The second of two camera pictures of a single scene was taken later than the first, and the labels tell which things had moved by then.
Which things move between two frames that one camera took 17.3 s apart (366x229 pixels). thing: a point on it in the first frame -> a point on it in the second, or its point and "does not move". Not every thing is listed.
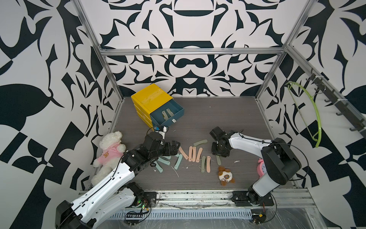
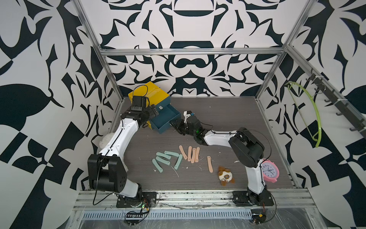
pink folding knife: x=181 y=151 does not move
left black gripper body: x=164 y=150 -> x=149 y=114
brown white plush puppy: x=225 y=175 does not move
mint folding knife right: x=178 y=161 does not move
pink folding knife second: x=190 y=153 does not move
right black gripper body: x=216 y=150 -> x=184 y=128
